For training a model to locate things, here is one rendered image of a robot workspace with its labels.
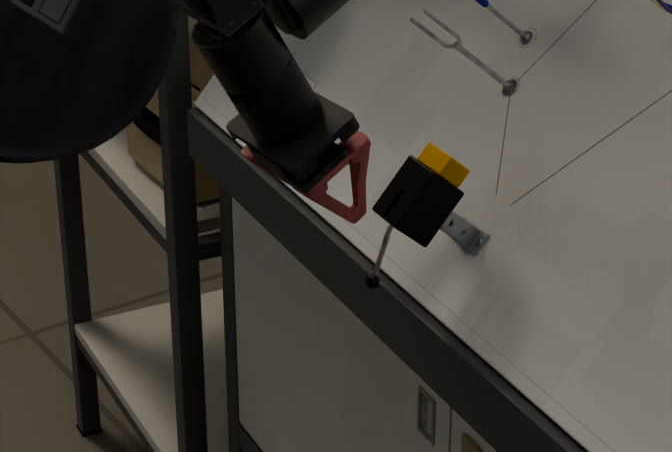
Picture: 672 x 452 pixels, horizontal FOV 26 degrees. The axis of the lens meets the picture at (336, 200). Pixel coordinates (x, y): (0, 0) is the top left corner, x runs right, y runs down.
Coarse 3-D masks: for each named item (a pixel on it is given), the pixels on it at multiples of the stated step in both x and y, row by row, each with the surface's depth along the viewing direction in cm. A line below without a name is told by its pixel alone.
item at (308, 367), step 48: (240, 240) 188; (240, 288) 192; (288, 288) 176; (240, 336) 195; (288, 336) 179; (336, 336) 166; (240, 384) 199; (288, 384) 183; (336, 384) 169; (384, 384) 157; (288, 432) 186; (336, 432) 172; (384, 432) 159; (432, 432) 148
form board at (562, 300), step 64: (384, 0) 165; (448, 0) 157; (512, 0) 149; (576, 0) 142; (640, 0) 136; (320, 64) 168; (384, 64) 160; (448, 64) 152; (512, 64) 145; (576, 64) 138; (640, 64) 132; (384, 128) 155; (448, 128) 147; (512, 128) 140; (576, 128) 134; (640, 128) 128; (512, 192) 136; (576, 192) 130; (640, 192) 125; (384, 256) 145; (448, 256) 139; (512, 256) 133; (576, 256) 127; (640, 256) 122; (448, 320) 135; (512, 320) 129; (576, 320) 124; (640, 320) 119; (512, 384) 126; (576, 384) 121; (640, 384) 116; (640, 448) 113
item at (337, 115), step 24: (288, 72) 107; (240, 96) 108; (264, 96) 107; (288, 96) 108; (312, 96) 110; (240, 120) 115; (264, 120) 109; (288, 120) 109; (312, 120) 110; (336, 120) 110; (264, 144) 111; (288, 144) 110; (312, 144) 109; (288, 168) 108; (312, 168) 109
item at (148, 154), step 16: (192, 48) 212; (192, 64) 208; (192, 80) 205; (208, 80) 203; (192, 96) 203; (144, 112) 214; (128, 128) 217; (144, 128) 211; (128, 144) 219; (144, 144) 213; (160, 144) 207; (144, 160) 214; (160, 160) 208; (160, 176) 210; (208, 176) 204; (208, 192) 205
